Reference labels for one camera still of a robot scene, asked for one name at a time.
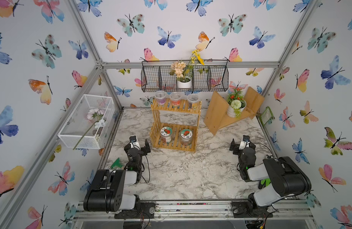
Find two-tier bamboo shelf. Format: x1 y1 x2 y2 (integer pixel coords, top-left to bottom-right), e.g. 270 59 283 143
150 98 202 152

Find strawberry lid jar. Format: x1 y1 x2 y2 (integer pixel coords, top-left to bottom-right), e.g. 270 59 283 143
160 127 173 144
179 129 193 146

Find purple seed jar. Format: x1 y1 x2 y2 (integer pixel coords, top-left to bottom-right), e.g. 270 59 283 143
155 91 167 106

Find red seed jar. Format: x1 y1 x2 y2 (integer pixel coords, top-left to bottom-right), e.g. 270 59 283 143
170 92 182 107

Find dark seed jar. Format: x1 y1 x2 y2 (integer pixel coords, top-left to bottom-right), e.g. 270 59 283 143
187 94 200 109

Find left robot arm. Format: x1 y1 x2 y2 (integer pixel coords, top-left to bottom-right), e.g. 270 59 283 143
83 136 151 214

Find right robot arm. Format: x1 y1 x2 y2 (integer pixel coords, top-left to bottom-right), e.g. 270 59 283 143
229 135 312 209

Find wooden corner shelf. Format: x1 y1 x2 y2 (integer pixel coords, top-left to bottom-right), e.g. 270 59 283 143
204 87 265 135

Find green black garden glove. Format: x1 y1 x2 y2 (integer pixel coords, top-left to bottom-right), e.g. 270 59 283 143
258 178 271 189

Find green framed small board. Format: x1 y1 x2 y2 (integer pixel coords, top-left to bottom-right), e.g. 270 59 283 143
259 106 275 126

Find pink artificial flower stem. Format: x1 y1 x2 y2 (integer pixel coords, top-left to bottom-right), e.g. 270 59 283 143
73 108 106 150

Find potted red green flowers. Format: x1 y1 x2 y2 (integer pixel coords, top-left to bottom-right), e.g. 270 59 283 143
226 88 246 118

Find white pot peach flowers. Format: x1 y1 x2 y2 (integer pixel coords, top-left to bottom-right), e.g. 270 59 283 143
169 61 193 89

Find yellow artificial flower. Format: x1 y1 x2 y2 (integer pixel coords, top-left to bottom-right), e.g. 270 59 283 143
190 49 204 65

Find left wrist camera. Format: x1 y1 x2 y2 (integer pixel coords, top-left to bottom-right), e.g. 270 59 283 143
129 135 141 150

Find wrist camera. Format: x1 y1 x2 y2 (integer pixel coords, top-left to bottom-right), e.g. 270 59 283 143
239 135 250 150
129 135 141 150

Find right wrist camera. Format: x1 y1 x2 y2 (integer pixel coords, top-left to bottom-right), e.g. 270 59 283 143
239 135 250 150

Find white mesh wall box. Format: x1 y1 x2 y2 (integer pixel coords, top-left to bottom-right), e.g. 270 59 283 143
58 94 115 149

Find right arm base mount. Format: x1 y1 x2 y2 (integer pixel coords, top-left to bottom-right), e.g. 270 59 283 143
231 200 273 218

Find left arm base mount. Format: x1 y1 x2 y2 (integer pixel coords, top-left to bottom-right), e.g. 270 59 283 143
114 201 156 219

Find aluminium front rail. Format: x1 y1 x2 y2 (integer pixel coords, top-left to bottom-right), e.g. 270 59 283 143
74 199 314 222

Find black wire wall basket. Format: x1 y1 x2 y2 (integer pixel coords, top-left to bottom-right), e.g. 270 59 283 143
137 60 229 94

